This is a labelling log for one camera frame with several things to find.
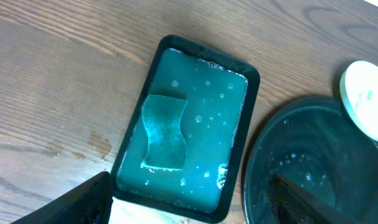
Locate round black serving tray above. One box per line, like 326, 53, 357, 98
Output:
243, 97, 378, 223

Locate mint plate with green smear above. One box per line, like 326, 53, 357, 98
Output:
339, 60, 378, 141

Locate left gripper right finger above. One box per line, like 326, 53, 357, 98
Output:
267, 174, 357, 224

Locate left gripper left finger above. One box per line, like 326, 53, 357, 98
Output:
13, 171, 113, 224

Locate black rectangular water tray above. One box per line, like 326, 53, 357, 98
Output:
111, 35, 260, 223

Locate green yellow sponge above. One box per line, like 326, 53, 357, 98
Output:
141, 95, 187, 170

